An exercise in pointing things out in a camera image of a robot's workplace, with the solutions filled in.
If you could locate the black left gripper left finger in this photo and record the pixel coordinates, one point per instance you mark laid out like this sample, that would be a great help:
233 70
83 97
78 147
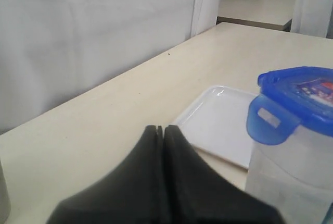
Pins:
134 192

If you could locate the white rectangular plastic tray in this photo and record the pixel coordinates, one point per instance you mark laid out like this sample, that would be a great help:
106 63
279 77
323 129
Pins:
215 123

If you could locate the blue plastic lid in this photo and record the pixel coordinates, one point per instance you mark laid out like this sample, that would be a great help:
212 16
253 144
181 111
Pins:
289 98

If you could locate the stainless steel cup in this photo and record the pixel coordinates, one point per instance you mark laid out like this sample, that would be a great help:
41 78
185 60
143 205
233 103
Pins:
5 201

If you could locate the clear plastic tall container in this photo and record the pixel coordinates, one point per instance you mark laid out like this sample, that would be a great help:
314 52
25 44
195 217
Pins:
294 176

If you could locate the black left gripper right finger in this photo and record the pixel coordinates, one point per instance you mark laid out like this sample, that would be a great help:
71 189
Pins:
198 194

